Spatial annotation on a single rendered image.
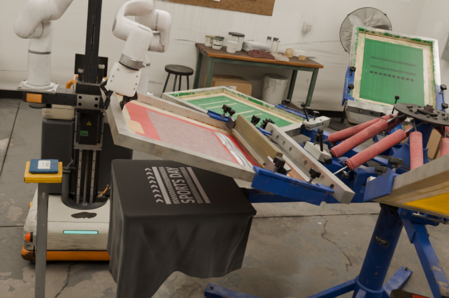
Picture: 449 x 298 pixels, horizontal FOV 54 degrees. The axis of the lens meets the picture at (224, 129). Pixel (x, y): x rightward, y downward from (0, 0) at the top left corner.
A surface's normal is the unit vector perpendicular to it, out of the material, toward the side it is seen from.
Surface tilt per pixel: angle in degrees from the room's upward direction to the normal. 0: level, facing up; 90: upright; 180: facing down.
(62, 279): 0
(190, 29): 90
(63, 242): 90
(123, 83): 93
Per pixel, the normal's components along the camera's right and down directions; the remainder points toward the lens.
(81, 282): 0.17, -0.93
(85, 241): 0.22, 0.36
